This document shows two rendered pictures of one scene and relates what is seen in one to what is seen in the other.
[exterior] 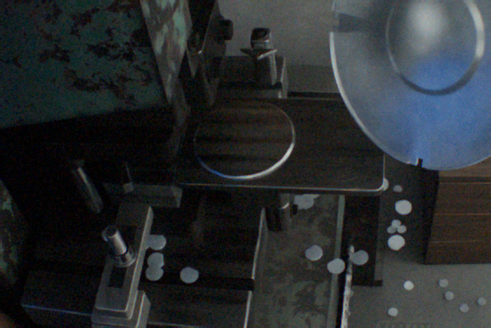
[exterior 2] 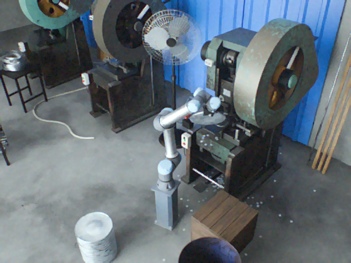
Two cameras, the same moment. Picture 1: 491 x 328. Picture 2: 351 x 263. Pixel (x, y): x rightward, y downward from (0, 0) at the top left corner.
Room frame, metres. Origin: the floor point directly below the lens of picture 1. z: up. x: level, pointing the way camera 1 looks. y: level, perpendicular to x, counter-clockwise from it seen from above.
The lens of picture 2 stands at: (1.42, -2.35, 2.45)
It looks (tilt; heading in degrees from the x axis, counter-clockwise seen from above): 35 degrees down; 118
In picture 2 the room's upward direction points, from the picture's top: straight up
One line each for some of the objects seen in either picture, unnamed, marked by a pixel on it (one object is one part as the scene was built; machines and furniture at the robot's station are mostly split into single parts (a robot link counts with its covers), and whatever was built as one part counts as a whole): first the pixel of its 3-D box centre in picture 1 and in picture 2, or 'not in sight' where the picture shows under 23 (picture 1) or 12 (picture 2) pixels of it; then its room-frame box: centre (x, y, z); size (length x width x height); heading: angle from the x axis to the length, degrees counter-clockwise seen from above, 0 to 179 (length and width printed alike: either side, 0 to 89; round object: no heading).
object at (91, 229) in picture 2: not in sight; (93, 226); (0.03, -1.19, 0.33); 0.29 x 0.29 x 0.01
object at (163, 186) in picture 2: not in sight; (165, 180); (0.36, -0.62, 0.50); 0.15 x 0.15 x 0.10
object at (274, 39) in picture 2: not in sight; (277, 69); (0.97, 0.12, 1.33); 1.03 x 0.28 x 0.82; 73
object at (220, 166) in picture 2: not in sight; (227, 156); (0.62, 0.13, 0.31); 0.43 x 0.42 x 0.01; 163
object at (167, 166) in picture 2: not in sight; (165, 170); (0.36, -0.62, 0.62); 0.13 x 0.12 x 0.14; 93
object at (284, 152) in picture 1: (287, 171); (217, 130); (0.57, -0.05, 0.72); 0.25 x 0.14 x 0.14; 73
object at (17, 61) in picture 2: not in sight; (20, 78); (-2.50, 0.26, 0.40); 0.45 x 0.40 x 0.79; 175
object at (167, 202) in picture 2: not in sight; (167, 203); (0.36, -0.62, 0.23); 0.19 x 0.19 x 0.45; 2
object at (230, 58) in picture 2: not in sight; (234, 67); (0.62, 0.12, 1.27); 0.21 x 0.12 x 0.34; 73
